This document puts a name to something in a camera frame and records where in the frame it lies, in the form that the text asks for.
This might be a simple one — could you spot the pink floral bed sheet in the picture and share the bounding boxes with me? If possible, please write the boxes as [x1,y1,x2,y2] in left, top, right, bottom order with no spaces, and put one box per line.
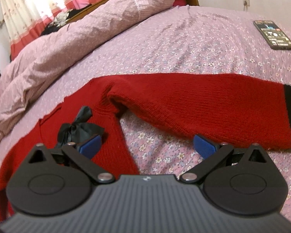
[0,5,291,221]

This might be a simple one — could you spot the wall power socket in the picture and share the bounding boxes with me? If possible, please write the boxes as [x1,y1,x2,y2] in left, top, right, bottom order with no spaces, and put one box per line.
[242,0,250,11]

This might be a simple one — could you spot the pile of dark clothes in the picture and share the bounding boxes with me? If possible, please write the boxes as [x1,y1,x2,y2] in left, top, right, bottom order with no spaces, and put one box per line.
[40,6,89,36]

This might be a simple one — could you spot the pink quilted duvet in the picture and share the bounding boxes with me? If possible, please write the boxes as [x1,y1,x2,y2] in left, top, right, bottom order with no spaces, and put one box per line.
[0,0,177,150]

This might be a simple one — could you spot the floral pink curtain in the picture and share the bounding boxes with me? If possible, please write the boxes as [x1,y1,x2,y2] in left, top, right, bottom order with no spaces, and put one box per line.
[0,0,101,59]

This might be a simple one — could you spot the black smartphone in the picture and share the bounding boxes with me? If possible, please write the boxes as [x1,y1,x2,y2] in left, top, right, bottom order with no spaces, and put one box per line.
[253,20,291,50]

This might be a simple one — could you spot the red knit sweater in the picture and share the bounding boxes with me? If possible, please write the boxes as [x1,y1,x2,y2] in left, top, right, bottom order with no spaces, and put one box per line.
[0,73,291,221]

